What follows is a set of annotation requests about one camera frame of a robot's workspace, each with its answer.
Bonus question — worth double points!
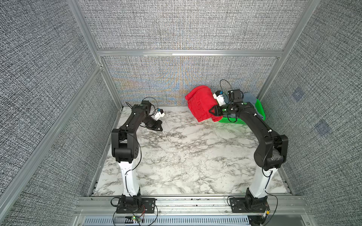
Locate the aluminium cage frame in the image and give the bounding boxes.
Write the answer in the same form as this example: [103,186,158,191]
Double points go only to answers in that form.
[1,1,318,219]

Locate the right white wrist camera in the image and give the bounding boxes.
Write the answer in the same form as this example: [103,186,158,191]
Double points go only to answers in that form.
[213,90,226,106]

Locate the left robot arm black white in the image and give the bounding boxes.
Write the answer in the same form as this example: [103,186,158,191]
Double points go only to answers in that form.
[111,99,165,207]

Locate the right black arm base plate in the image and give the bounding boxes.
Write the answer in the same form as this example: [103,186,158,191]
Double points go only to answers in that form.
[229,196,270,213]

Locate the red long pants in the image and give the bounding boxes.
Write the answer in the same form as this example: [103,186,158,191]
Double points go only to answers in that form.
[185,85,222,122]

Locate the green plastic basket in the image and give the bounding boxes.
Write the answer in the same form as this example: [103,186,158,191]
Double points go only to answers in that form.
[218,100,266,125]

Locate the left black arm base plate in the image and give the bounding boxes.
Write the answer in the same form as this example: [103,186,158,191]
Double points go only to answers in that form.
[116,196,156,214]

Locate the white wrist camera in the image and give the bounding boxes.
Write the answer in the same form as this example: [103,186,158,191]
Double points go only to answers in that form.
[154,108,165,121]
[213,90,226,106]

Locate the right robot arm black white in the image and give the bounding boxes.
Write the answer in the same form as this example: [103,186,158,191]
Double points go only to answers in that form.
[209,89,288,212]

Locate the white slotted cable duct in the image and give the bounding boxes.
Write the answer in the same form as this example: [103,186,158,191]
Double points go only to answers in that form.
[83,215,251,226]

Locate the aluminium front rail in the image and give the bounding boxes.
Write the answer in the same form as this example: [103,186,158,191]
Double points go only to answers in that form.
[73,194,311,217]

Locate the folded grey-blue cloth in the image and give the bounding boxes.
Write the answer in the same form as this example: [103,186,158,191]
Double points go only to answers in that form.
[243,92,258,105]

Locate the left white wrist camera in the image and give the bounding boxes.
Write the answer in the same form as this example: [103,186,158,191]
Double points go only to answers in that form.
[154,108,165,121]

